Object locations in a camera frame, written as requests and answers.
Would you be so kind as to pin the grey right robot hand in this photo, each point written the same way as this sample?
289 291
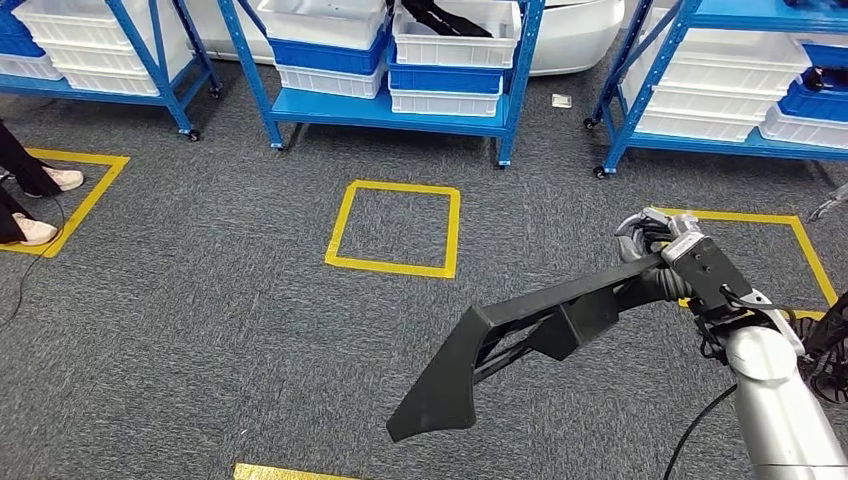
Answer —
672 228

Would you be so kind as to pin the black plastic plate holder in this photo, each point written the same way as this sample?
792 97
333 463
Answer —
530 324

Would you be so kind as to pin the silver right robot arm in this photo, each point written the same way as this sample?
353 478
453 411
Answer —
782 411

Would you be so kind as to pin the blue metal shelf rack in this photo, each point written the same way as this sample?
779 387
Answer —
166 99
729 147
384 112

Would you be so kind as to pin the black plastic part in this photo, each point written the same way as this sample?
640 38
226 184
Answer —
821 79
444 16

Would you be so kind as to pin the yellow floor tape square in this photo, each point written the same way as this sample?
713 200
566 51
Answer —
811 252
391 266
278 474
99 192

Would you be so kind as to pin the small floor outlet cover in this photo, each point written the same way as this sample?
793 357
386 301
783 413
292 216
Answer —
562 100

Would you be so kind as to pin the white car body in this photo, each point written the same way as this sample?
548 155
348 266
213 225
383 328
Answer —
576 40

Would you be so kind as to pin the person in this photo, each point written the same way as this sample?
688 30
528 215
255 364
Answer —
20 162

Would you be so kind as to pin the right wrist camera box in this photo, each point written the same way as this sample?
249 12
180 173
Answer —
712 275

